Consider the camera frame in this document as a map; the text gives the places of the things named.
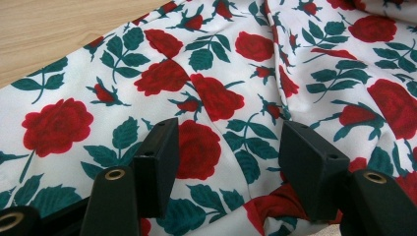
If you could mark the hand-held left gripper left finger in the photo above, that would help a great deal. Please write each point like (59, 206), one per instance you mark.
(157, 170)

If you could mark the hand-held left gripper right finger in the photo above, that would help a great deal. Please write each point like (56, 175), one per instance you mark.
(311, 173)

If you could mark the white red rose print cloth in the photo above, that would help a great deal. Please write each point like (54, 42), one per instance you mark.
(229, 98)

